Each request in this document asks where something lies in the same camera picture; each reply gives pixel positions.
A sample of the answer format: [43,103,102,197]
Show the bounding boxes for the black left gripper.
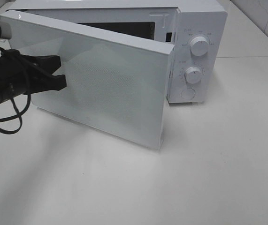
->
[0,49,66,109]

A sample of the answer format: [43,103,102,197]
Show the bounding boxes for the lower white microwave knob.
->
[184,67,202,84]

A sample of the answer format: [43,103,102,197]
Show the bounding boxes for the white microwave knob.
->
[189,35,209,56]
[184,67,202,84]

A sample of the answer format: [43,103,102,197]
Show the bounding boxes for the upper white microwave knob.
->
[189,35,209,56]

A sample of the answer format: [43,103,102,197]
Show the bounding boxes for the white microwave oven body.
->
[0,0,227,104]

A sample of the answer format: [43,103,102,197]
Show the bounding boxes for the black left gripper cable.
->
[0,44,32,135]

